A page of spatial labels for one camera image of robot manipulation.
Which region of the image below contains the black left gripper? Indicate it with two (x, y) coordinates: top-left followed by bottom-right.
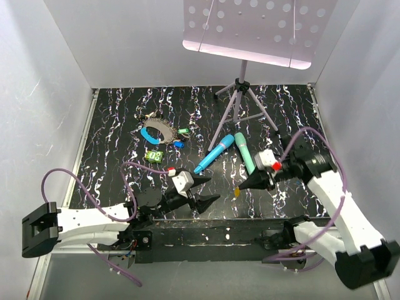
(152, 173), (220, 218)

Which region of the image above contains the orange capped key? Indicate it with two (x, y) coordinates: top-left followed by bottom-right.
(234, 187), (241, 198)

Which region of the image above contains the blue capped key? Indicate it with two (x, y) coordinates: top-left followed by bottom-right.
(174, 141), (184, 148)

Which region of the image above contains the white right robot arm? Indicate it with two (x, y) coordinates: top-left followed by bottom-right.
(238, 136), (399, 289)

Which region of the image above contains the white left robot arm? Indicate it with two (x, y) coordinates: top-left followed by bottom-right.
(22, 168), (220, 258)

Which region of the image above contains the green toy microphone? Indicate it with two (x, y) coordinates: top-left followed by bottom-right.
(234, 132), (256, 175)

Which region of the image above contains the green monster key tag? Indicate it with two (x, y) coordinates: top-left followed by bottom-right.
(144, 150), (164, 164)

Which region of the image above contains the green capped key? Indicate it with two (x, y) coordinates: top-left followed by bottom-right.
(177, 128), (189, 134)

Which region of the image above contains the pink perforated music stand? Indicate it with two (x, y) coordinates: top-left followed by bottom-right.
(182, 0), (340, 154)

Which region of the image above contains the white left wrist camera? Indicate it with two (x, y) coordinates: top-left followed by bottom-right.
(172, 171), (194, 198)

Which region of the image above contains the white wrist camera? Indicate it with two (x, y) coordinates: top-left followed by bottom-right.
(172, 171), (194, 198)
(254, 149), (277, 170)

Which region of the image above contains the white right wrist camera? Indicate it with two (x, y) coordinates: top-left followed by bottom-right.
(254, 149), (277, 170)

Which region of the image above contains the black table front rail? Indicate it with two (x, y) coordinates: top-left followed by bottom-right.
(102, 218), (301, 265)

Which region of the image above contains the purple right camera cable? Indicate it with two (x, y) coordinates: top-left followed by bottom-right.
(265, 126), (349, 271)

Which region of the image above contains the aluminium frame right rail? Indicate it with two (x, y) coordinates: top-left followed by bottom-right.
(307, 82), (391, 300)

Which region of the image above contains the aluminium frame rail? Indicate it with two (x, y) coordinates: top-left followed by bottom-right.
(307, 82), (391, 300)
(26, 88), (99, 300)

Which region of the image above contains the aluminium frame left rail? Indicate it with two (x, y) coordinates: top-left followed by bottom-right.
(26, 88), (99, 300)

